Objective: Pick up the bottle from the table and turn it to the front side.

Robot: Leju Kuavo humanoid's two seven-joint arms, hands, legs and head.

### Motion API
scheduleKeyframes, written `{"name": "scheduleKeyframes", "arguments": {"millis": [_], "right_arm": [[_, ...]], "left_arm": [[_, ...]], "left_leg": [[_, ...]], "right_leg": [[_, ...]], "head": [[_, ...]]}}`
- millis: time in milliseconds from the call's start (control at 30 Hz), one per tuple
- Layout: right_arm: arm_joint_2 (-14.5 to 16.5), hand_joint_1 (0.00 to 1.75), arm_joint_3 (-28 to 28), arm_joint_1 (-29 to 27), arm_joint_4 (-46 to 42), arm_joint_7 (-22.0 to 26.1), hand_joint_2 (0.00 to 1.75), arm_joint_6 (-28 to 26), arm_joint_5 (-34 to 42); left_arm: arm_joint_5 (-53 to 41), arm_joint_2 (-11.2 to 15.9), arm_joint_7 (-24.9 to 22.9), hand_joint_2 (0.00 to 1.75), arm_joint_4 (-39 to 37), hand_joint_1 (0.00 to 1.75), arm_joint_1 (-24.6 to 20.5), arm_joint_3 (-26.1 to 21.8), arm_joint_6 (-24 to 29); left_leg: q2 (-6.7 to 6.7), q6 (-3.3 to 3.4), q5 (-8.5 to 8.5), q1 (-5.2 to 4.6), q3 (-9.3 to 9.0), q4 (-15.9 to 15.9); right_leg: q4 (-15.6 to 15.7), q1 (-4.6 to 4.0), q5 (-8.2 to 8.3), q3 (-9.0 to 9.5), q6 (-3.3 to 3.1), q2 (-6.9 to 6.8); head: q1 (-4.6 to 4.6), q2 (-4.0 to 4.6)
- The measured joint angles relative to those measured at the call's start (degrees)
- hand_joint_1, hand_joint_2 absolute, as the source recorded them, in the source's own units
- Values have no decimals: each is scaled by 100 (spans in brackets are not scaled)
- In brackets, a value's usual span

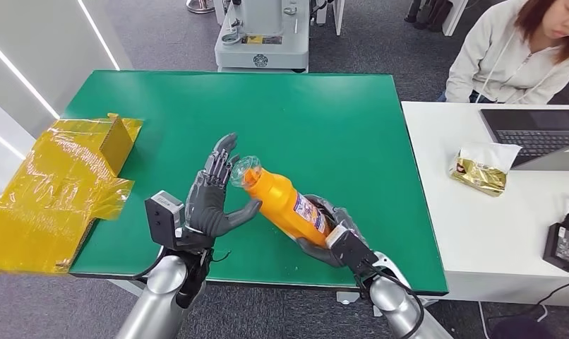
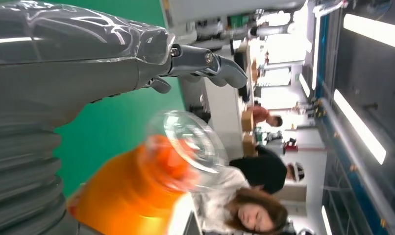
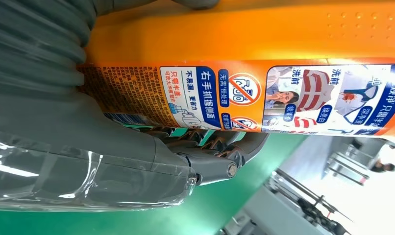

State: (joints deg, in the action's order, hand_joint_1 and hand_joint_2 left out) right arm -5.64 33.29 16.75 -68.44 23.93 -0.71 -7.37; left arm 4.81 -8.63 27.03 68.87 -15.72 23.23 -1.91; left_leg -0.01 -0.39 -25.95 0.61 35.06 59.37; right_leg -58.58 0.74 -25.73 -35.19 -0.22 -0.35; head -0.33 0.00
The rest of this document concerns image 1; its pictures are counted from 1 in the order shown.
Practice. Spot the person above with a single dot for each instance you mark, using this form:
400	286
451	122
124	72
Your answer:
504	61

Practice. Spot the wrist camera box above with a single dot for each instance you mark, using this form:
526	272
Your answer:
352	250
165	217

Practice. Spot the white table foot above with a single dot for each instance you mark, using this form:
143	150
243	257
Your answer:
347	297

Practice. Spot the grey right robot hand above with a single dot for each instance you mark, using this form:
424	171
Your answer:
338	216

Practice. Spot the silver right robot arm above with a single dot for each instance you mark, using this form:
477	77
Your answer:
396	304

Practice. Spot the gold snack packet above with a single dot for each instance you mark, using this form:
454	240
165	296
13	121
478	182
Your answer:
481	170

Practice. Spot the yellow taped cardboard box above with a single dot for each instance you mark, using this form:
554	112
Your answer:
55	196

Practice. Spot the grey wheeled machine base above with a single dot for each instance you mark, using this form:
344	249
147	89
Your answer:
261	42

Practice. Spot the black power adapter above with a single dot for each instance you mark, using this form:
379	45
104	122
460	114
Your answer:
561	245

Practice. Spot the orange plastic bottle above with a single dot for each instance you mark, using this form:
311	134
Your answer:
284	203

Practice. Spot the chrome chair base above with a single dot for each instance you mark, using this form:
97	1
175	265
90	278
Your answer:
200	6

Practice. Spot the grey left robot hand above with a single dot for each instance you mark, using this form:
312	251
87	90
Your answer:
207	206

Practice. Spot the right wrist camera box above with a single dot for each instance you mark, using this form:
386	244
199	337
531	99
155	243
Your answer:
352	250

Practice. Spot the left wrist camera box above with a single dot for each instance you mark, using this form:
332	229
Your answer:
165	217

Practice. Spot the dark grey laptop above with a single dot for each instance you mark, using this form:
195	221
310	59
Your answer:
532	131

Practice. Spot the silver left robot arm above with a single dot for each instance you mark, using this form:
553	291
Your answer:
158	304

